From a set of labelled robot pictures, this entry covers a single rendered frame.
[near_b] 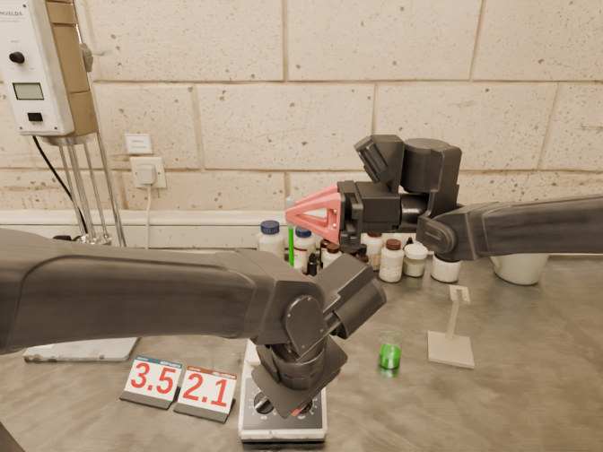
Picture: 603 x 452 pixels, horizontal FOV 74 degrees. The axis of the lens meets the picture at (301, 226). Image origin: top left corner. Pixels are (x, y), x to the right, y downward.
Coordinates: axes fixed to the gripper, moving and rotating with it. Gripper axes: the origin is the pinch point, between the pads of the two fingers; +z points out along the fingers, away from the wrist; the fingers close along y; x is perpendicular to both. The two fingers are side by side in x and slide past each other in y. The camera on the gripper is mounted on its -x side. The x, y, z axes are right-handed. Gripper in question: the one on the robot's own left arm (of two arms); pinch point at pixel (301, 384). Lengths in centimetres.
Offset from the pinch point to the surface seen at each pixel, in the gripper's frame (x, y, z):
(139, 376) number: -21.5, 18.2, 13.1
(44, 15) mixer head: -60, -2, -26
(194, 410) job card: -10.3, 13.9, 11.9
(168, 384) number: -16.8, 15.1, 12.6
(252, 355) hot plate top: -9.5, 2.1, 6.5
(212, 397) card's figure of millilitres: -10.0, 10.7, 11.7
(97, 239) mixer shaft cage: -50, 12, 10
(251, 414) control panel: -2.8, 7.4, 7.1
